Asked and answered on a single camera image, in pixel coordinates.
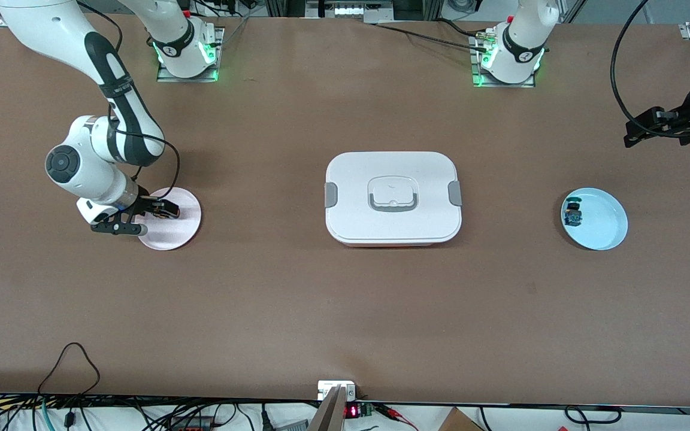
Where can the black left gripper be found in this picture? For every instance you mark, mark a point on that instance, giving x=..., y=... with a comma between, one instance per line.
x=678, y=123

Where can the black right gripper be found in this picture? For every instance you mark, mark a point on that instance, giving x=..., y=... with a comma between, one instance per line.
x=144, y=205

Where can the orange black switch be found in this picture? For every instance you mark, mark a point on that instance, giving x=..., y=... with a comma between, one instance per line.
x=170, y=211

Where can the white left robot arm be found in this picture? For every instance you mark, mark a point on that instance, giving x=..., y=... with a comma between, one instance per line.
x=518, y=60

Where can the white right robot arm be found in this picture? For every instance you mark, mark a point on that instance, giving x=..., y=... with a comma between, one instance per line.
x=99, y=185

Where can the white lunch box grey latches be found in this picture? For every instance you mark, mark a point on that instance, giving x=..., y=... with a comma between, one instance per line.
x=351, y=179

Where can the pink round plate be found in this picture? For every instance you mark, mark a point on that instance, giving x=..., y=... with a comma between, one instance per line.
x=177, y=230

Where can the light blue round plate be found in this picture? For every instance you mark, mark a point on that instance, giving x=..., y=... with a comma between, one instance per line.
x=605, y=221

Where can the grey aluminium profile bar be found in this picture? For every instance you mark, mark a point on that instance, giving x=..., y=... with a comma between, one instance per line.
x=330, y=416

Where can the red digit display module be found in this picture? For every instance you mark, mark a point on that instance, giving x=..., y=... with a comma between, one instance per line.
x=352, y=411

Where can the metal equipment rack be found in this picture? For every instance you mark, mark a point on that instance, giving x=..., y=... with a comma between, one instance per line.
x=351, y=11

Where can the brown cardboard piece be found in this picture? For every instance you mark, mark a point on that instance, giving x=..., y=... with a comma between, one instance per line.
x=459, y=422

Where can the blue black switch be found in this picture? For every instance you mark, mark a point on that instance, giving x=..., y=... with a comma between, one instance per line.
x=574, y=218

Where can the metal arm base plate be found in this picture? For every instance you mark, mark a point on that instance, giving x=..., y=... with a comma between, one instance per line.
x=524, y=85
x=168, y=76

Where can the white table edge bracket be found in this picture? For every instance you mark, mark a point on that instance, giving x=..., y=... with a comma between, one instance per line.
x=328, y=388

